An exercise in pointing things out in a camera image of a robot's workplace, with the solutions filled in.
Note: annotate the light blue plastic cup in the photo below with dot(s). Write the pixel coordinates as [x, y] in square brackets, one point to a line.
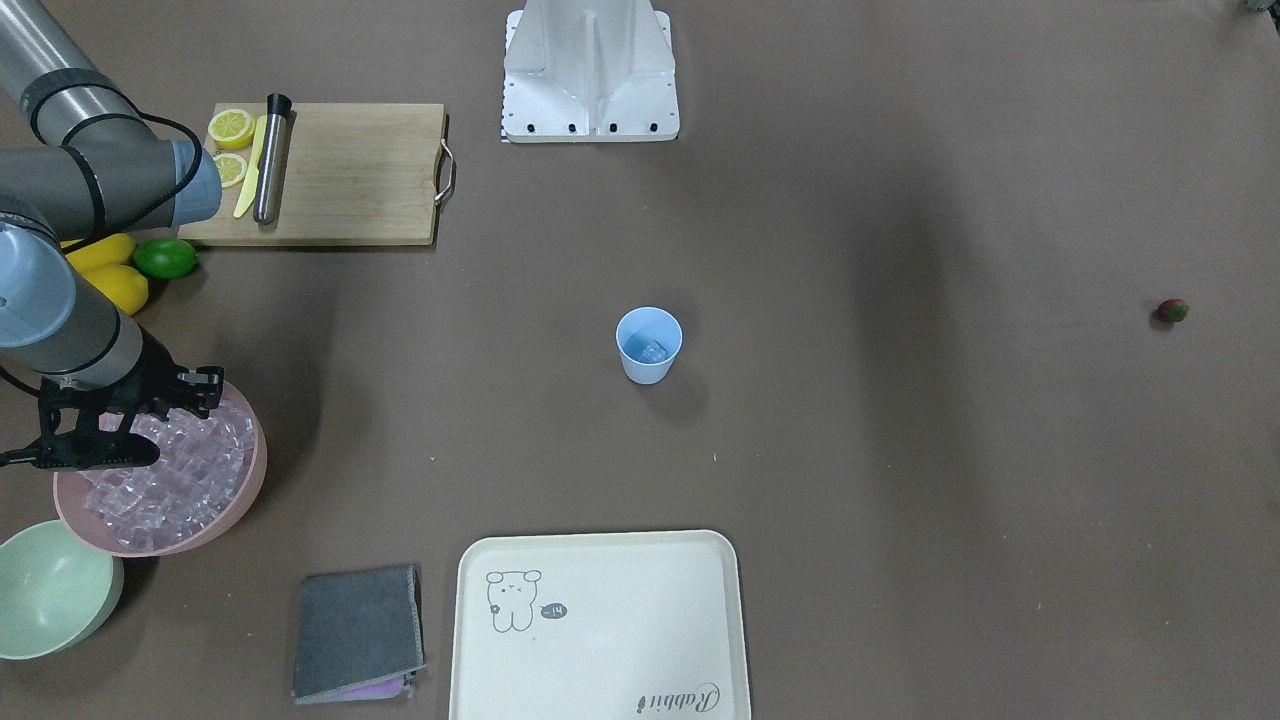
[648, 340]

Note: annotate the lemon half upper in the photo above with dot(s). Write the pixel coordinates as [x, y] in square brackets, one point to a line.
[232, 129]

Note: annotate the mint green bowl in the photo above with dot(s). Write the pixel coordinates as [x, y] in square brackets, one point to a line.
[55, 590]

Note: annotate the grey folded cloth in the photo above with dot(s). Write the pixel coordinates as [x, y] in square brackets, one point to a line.
[359, 636]

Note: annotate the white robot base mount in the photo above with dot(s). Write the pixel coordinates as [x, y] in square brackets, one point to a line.
[589, 72]

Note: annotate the lemon half lower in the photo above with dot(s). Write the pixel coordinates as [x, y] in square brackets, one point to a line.
[232, 168]

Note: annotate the yellow lemon far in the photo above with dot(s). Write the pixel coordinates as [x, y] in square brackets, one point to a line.
[114, 250]

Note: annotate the steel muddler rod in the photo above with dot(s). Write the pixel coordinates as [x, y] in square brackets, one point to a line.
[273, 159]

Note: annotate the ice cube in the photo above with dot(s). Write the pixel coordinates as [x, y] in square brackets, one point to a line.
[652, 353]

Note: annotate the pink bowl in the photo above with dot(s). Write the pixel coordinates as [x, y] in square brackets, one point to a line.
[245, 490]

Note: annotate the yellow lemon near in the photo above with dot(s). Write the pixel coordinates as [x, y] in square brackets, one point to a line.
[122, 284]

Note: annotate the yellow lemon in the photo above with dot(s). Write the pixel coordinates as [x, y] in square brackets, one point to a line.
[114, 250]
[122, 284]

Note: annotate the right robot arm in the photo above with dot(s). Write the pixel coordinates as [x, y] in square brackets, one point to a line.
[98, 169]

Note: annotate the red strawberry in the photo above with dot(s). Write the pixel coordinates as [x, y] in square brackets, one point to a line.
[1172, 311]

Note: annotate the cream rabbit tray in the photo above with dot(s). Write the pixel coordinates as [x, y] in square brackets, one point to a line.
[629, 625]

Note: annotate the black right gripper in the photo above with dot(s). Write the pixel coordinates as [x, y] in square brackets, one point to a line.
[150, 377]

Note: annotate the green lime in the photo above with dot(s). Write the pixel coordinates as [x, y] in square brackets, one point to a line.
[165, 258]

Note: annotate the lemon half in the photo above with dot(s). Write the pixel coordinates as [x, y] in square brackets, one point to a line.
[232, 168]
[232, 129]

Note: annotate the yellow plastic knife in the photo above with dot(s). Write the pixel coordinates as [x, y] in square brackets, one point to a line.
[250, 184]

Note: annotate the pile of clear ice cubes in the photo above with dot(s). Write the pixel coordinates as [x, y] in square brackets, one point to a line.
[190, 470]

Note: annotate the wooden cutting board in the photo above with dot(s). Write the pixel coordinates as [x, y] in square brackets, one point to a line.
[359, 175]

